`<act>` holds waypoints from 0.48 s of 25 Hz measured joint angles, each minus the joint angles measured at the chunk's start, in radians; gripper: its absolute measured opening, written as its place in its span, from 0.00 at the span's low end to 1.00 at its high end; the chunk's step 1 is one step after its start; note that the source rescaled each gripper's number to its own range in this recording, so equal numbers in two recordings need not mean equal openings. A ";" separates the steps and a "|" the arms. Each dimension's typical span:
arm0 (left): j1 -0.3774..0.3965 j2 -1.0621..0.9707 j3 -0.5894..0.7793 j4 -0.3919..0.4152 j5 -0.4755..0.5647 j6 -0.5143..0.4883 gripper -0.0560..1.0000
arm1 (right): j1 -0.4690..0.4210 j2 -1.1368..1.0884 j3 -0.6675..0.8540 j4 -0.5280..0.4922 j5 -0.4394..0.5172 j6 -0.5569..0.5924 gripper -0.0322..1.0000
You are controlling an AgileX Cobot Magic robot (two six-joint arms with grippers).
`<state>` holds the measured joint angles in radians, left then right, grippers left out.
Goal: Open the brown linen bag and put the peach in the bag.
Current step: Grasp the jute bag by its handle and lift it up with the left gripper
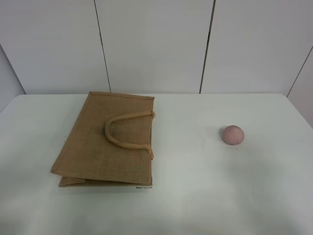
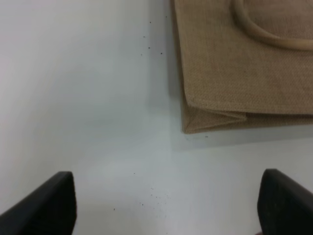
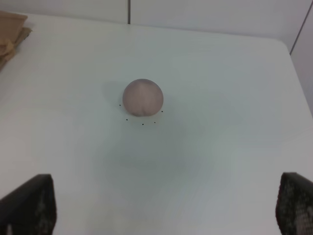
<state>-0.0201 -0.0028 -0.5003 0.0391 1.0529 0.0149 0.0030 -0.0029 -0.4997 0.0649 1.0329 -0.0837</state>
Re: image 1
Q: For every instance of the brown linen tote bag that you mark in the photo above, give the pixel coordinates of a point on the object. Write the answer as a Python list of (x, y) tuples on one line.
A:
[(110, 143)]

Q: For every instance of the pink peach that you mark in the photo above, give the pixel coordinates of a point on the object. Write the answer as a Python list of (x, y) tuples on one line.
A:
[(233, 135)]

